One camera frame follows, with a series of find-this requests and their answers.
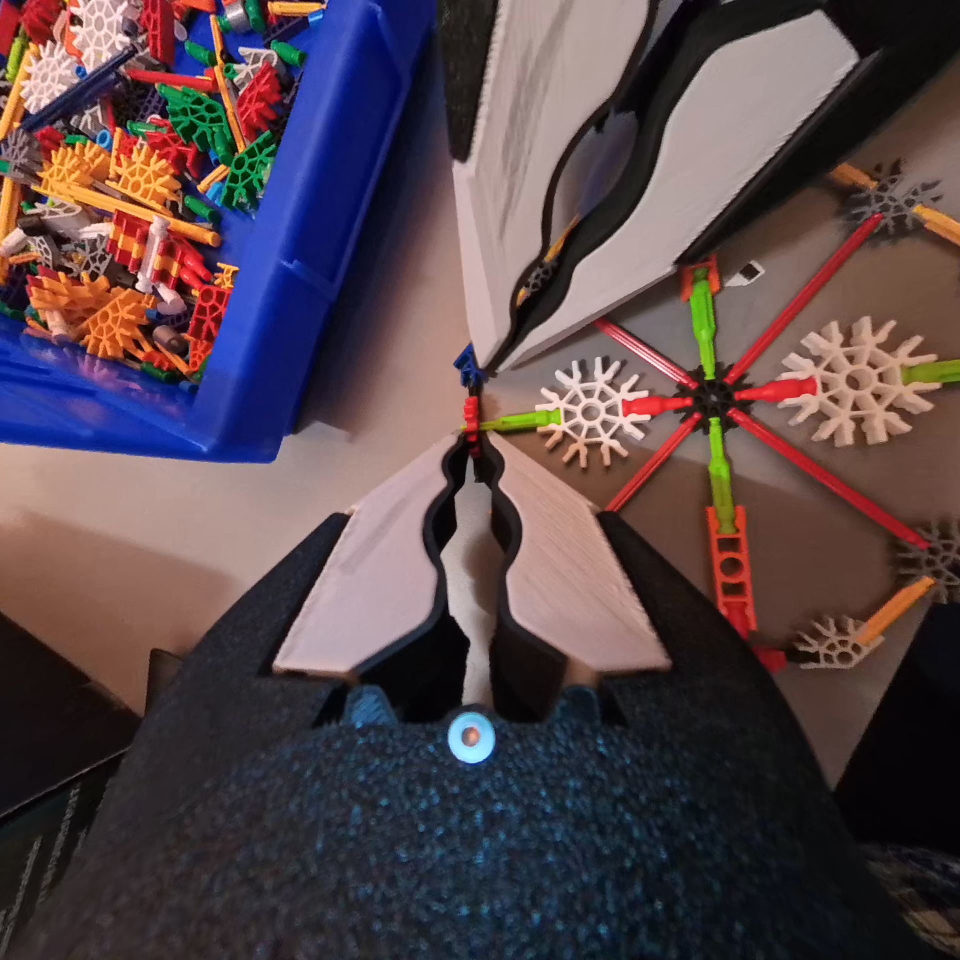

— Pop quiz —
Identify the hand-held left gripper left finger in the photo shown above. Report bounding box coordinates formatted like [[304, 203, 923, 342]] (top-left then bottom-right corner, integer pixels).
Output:
[[272, 441, 462, 684]]

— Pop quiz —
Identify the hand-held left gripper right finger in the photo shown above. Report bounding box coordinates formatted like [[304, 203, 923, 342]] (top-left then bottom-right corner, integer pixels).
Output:
[[486, 433, 674, 678]]

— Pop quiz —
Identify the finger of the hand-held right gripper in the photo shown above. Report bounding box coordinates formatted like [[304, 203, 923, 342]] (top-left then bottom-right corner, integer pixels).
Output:
[[450, 0, 663, 372], [495, 9, 861, 374]]

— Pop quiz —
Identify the colourful spoked wheel model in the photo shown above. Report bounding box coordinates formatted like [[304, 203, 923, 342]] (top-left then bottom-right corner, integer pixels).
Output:
[[452, 159, 960, 674]]

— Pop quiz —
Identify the blue bin with toy pieces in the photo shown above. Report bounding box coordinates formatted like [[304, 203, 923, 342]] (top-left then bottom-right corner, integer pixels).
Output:
[[0, 0, 438, 464]]

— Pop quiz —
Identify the dark printed shirt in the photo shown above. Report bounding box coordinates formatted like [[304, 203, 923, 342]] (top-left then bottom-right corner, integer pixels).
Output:
[[831, 600, 960, 852]]

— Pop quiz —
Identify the black box with white print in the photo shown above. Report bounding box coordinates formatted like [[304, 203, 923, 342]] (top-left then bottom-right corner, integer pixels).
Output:
[[0, 611, 145, 950]]

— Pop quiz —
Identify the pile of colourful toy pieces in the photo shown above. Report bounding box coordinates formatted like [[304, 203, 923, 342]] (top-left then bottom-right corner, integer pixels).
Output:
[[0, 0, 329, 385]]

